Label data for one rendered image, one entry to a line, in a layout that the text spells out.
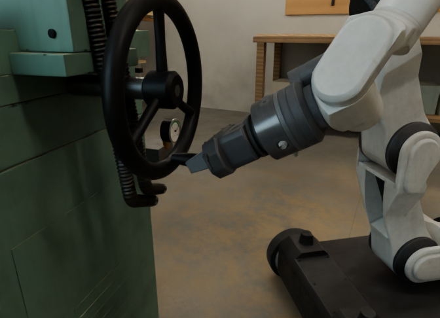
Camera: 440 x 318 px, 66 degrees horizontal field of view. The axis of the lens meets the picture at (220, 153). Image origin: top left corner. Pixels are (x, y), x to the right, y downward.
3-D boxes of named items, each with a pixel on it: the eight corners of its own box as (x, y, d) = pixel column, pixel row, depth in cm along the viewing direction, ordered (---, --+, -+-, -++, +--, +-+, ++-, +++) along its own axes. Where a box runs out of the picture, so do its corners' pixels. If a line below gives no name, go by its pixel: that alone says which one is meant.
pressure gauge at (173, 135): (171, 153, 84) (169, 122, 82) (157, 152, 86) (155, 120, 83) (181, 146, 90) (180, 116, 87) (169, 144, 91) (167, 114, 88)
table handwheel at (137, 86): (110, -26, 35) (208, -3, 61) (-28, -18, 41) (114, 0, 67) (135, 216, 45) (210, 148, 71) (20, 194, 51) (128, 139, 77)
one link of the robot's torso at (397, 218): (402, 240, 115) (395, 107, 97) (450, 280, 97) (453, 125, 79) (361, 254, 114) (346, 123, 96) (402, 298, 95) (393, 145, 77)
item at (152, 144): (161, 178, 87) (159, 149, 84) (120, 173, 91) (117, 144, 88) (175, 167, 94) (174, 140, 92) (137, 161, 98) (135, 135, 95)
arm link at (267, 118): (223, 197, 47) (303, 167, 42) (190, 137, 46) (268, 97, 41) (246, 166, 58) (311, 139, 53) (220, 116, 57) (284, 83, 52)
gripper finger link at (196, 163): (184, 158, 54) (216, 142, 52) (194, 175, 55) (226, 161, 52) (181, 161, 53) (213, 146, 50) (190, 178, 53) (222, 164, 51)
